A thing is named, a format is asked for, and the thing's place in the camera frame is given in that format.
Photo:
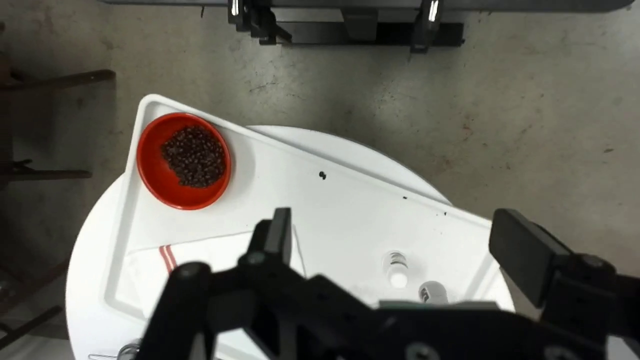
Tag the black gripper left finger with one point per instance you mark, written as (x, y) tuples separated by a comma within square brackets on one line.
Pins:
[(280, 232)]

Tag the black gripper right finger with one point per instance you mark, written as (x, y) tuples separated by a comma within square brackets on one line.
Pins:
[(526, 256)]

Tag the white salt cellar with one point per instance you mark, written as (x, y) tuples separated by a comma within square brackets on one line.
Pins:
[(432, 292)]

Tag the clear plastic cup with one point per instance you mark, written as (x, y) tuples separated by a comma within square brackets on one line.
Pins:
[(398, 266)]

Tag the white plastic tray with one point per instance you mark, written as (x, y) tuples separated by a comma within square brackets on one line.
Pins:
[(332, 220)]

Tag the coffee beans pile in bowl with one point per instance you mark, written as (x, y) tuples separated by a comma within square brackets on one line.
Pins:
[(192, 157)]

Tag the red bowl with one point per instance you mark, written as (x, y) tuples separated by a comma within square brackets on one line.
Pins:
[(152, 177)]

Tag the dark wooden chair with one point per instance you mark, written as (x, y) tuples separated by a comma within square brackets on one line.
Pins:
[(60, 81)]

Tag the black metal table frame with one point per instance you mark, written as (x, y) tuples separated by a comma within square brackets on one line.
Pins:
[(361, 30)]

